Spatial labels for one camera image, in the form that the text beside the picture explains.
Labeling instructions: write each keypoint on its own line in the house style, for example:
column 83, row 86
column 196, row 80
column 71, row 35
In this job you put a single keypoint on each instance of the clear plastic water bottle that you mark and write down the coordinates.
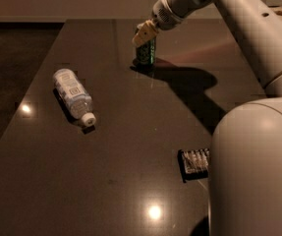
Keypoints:
column 74, row 95

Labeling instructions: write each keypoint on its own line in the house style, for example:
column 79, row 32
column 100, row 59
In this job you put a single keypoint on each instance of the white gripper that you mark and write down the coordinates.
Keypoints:
column 164, row 14

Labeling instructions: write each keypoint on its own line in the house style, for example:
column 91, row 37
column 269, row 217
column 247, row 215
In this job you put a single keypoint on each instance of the green soda can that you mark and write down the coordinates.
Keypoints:
column 145, row 54

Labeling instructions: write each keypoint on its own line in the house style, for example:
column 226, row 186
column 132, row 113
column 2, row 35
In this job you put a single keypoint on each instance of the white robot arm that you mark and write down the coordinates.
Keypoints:
column 245, row 163

